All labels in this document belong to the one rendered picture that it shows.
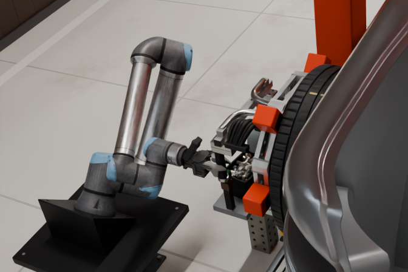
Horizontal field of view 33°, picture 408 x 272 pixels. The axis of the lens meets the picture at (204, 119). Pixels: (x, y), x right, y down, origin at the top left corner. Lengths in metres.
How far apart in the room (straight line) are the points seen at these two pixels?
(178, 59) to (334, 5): 0.70
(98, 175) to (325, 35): 1.16
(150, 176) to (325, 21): 0.94
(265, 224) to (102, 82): 2.07
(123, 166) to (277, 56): 2.30
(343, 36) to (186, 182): 1.46
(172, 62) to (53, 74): 2.30
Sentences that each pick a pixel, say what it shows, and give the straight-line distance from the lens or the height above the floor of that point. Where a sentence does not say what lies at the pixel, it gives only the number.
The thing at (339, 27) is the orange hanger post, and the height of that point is 1.14.
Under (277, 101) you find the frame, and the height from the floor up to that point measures 1.12.
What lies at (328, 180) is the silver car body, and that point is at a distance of 1.32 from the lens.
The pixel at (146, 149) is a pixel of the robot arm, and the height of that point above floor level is 0.83.
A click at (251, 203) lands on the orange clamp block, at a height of 0.87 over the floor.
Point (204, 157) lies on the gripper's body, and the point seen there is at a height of 0.84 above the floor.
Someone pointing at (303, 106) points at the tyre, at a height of 1.15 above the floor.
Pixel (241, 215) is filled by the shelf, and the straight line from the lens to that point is 2.97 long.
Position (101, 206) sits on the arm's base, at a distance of 3.11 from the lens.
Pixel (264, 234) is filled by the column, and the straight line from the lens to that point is 3.32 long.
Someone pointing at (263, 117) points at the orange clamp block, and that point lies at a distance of 2.32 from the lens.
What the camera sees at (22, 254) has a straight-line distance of 3.32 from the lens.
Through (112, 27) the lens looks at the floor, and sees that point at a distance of 5.62.
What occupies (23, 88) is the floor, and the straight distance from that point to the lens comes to 5.13.
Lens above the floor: 2.51
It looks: 36 degrees down
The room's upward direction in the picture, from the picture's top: 11 degrees counter-clockwise
